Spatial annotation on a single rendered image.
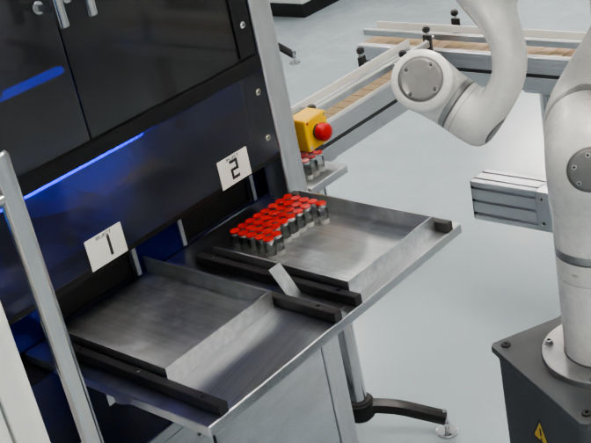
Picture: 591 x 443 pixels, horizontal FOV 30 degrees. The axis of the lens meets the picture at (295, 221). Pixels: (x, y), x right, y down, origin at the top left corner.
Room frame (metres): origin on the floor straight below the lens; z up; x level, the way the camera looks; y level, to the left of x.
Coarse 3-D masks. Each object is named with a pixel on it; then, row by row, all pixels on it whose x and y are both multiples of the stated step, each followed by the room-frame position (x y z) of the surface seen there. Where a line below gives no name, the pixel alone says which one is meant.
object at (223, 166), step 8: (240, 152) 2.05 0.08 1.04; (224, 160) 2.02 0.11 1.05; (240, 160) 2.04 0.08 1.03; (248, 160) 2.06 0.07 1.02; (224, 168) 2.01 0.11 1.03; (240, 168) 2.04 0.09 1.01; (248, 168) 2.06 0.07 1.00; (224, 176) 2.01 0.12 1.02; (240, 176) 2.04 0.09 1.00; (224, 184) 2.01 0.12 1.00; (232, 184) 2.02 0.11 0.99
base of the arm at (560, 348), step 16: (560, 272) 1.38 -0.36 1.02; (576, 272) 1.35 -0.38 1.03; (560, 288) 1.39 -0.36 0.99; (576, 288) 1.35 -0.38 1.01; (560, 304) 1.40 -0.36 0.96; (576, 304) 1.35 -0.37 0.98; (576, 320) 1.36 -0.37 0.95; (560, 336) 1.44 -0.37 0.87; (576, 336) 1.36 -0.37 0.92; (544, 352) 1.41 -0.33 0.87; (560, 352) 1.40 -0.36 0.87; (576, 352) 1.36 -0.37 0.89; (560, 368) 1.36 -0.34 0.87; (576, 368) 1.35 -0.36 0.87; (576, 384) 1.32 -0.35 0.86
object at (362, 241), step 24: (312, 192) 2.07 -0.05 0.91; (336, 216) 2.00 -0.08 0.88; (360, 216) 1.98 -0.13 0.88; (384, 216) 1.93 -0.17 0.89; (408, 216) 1.89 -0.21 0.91; (432, 216) 1.85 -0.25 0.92; (312, 240) 1.92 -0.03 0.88; (336, 240) 1.90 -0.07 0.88; (360, 240) 1.88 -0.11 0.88; (384, 240) 1.86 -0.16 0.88; (408, 240) 1.80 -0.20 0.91; (264, 264) 1.82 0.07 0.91; (288, 264) 1.85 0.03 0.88; (312, 264) 1.83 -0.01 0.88; (336, 264) 1.81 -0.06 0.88; (360, 264) 1.79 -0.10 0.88; (384, 264) 1.74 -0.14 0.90; (360, 288) 1.69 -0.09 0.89
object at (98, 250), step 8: (104, 232) 1.80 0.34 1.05; (112, 232) 1.81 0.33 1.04; (120, 232) 1.82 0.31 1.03; (88, 240) 1.77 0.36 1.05; (96, 240) 1.78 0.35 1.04; (104, 240) 1.79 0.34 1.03; (112, 240) 1.80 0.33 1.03; (120, 240) 1.82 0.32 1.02; (88, 248) 1.77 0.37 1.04; (96, 248) 1.78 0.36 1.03; (104, 248) 1.79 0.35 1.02; (120, 248) 1.81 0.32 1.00; (88, 256) 1.77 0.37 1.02; (96, 256) 1.78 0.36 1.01; (104, 256) 1.79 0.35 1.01; (112, 256) 1.80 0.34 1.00; (96, 264) 1.77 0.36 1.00; (104, 264) 1.78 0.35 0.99
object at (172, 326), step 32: (128, 288) 1.88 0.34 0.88; (160, 288) 1.86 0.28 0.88; (192, 288) 1.83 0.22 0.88; (224, 288) 1.78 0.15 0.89; (256, 288) 1.72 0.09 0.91; (96, 320) 1.79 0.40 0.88; (128, 320) 1.76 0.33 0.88; (160, 320) 1.74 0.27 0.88; (192, 320) 1.71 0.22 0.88; (224, 320) 1.69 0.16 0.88; (256, 320) 1.66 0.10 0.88; (128, 352) 1.65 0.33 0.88; (160, 352) 1.62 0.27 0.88; (192, 352) 1.56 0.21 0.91
